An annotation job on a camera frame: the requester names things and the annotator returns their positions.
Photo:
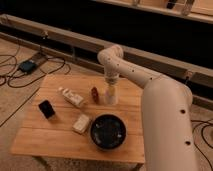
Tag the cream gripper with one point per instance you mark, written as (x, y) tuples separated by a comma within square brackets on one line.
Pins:
[(111, 85)]

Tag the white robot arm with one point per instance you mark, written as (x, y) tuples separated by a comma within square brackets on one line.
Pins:
[(165, 110)]

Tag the black eraser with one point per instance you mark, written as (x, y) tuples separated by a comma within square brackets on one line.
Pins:
[(46, 108)]

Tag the small brown object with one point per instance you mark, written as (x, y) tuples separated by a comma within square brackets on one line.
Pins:
[(95, 94)]

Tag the black round bowl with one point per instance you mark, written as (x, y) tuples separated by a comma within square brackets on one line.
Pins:
[(108, 132)]

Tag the white rectangular block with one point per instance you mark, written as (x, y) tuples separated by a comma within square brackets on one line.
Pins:
[(81, 124)]

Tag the wooden table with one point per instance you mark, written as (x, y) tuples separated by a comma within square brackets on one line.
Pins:
[(54, 136)]

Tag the black power adapter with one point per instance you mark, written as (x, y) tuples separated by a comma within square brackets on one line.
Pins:
[(27, 66)]

